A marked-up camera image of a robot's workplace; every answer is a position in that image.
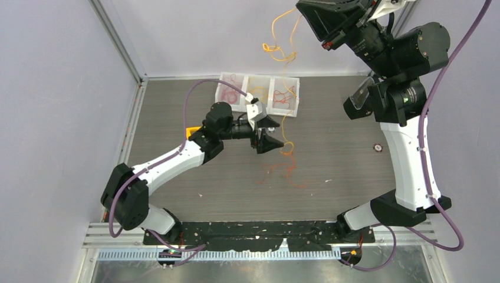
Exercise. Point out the middle clear plastic bin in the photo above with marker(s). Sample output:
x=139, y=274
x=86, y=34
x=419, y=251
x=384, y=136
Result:
x=259, y=86

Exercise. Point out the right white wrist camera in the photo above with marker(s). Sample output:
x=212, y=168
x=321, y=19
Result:
x=384, y=7

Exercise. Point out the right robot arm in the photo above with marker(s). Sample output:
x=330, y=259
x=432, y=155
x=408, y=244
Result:
x=394, y=95

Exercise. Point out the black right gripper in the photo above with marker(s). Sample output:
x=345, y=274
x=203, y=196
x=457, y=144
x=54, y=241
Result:
x=327, y=18

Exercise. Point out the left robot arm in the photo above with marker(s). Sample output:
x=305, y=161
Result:
x=126, y=195

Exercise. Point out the white slotted cable duct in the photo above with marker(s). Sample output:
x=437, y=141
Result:
x=159, y=255

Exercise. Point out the right clear plastic bin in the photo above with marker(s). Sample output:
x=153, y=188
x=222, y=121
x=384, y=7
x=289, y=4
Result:
x=284, y=96

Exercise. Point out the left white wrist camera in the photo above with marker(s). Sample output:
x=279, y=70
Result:
x=256, y=111

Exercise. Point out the left clear plastic bin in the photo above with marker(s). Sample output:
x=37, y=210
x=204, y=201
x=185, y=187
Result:
x=229, y=95

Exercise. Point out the clear plastic bin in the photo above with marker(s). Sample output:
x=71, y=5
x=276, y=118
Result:
x=284, y=96
x=259, y=86
x=229, y=95

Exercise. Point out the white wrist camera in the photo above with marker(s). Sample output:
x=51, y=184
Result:
x=256, y=111
x=384, y=7

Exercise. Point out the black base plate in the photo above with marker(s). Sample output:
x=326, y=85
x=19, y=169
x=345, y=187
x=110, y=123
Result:
x=261, y=236

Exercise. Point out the yellow triangular plastic part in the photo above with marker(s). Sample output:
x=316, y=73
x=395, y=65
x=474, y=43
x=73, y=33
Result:
x=193, y=132

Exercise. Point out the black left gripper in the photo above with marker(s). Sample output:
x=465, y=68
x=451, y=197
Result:
x=266, y=142

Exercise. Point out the black wedge stand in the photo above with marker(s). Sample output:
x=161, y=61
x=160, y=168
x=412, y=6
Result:
x=355, y=106

